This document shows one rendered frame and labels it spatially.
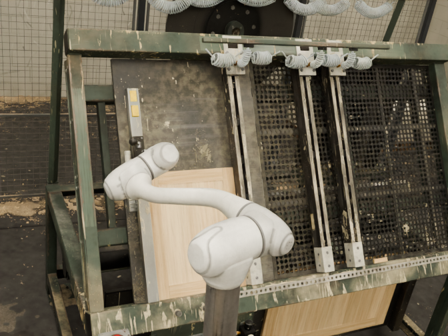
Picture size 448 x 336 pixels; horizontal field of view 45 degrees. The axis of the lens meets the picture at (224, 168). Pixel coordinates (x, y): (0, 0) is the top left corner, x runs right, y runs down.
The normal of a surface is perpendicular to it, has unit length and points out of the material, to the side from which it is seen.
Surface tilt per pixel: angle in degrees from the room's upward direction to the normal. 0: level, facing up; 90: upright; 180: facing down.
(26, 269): 0
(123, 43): 56
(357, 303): 90
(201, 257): 84
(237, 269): 90
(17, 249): 0
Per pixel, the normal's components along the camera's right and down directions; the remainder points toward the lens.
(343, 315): 0.40, 0.44
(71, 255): 0.14, -0.89
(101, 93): 0.41, -0.14
